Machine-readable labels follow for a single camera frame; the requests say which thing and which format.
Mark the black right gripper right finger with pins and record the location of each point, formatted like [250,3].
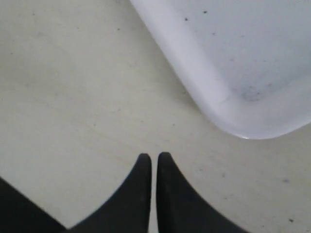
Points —
[180,209]

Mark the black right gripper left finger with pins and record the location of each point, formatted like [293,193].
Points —
[128,209]

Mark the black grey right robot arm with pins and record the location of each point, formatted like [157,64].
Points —
[20,215]

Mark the white rectangular plastic tray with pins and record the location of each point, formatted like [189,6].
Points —
[245,63]

